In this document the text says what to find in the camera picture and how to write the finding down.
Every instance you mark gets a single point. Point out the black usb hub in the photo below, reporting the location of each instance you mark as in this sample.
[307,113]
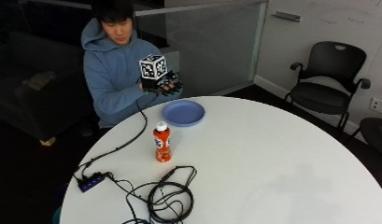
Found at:
[91,182]

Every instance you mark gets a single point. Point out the white wall socket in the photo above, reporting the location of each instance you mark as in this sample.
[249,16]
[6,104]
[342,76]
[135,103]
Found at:
[379,105]

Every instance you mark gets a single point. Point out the black office chair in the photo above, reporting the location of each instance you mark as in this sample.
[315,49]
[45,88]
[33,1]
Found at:
[327,84]

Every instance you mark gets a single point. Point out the blue plate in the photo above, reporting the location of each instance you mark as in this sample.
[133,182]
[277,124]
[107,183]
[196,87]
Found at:
[182,112]

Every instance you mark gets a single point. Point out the glass partition panel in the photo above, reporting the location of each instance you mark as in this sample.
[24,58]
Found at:
[206,49]

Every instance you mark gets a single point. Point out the white marker cube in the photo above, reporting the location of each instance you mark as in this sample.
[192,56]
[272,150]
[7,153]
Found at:
[153,66]

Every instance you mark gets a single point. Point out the orange drink bottle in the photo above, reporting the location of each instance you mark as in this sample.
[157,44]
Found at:
[161,143]

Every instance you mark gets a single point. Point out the the person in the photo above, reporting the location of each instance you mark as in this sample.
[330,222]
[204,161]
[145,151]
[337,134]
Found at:
[111,74]

